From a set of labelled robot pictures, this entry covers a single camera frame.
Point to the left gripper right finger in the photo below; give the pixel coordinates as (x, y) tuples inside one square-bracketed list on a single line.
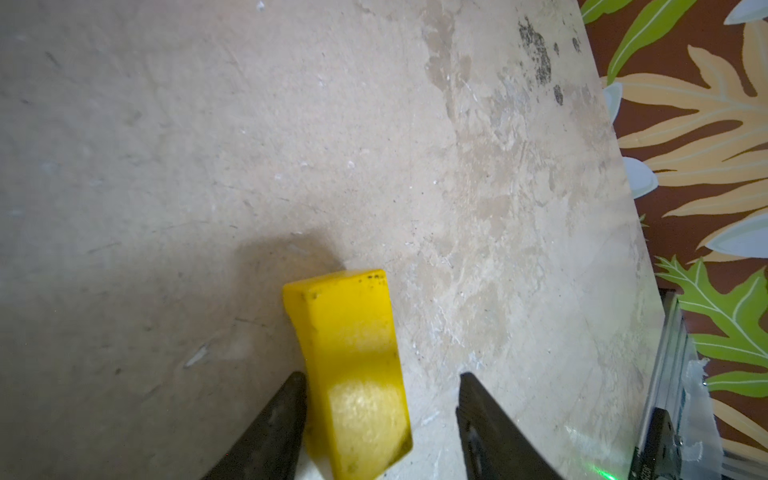
[(493, 446)]

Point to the yellow arch block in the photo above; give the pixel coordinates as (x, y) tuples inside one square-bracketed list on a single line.
[(358, 422)]

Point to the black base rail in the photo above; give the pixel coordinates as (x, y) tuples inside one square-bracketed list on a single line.
[(660, 456)]

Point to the aluminium frame structure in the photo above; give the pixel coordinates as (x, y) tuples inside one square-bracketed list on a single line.
[(678, 386)]

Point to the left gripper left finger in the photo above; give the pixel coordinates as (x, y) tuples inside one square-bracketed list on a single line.
[(270, 446)]

